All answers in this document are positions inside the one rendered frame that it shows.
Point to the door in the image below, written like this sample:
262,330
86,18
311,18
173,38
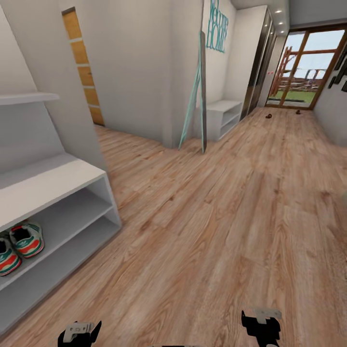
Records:
306,63
72,26

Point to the standing mirror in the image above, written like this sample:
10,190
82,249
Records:
201,77

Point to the gym shoe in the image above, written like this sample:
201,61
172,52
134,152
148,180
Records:
9,259
26,237

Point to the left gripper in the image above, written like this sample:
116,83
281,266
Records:
82,340

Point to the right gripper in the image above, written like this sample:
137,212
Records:
254,328

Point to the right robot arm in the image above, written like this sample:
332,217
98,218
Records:
264,327

